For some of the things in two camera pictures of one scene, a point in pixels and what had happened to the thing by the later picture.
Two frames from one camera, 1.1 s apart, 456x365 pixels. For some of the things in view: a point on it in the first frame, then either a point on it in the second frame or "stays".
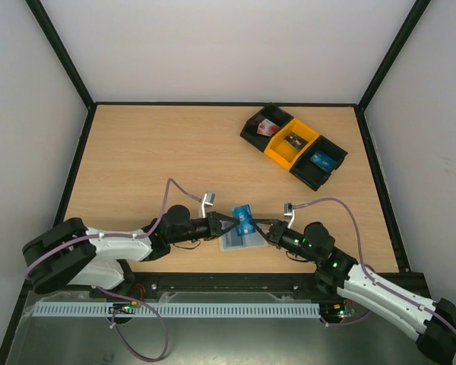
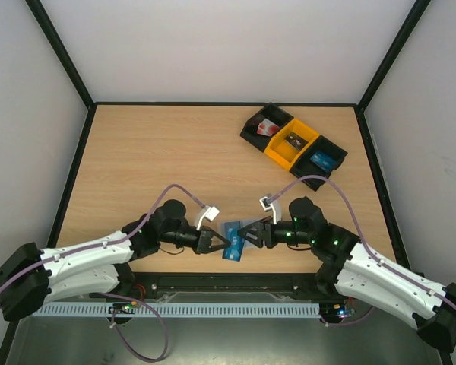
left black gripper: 213,224 -> 202,245
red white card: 267,128 stays
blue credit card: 246,225 -> 235,251
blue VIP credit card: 323,160 stays
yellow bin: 282,151 stays
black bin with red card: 272,112 stays
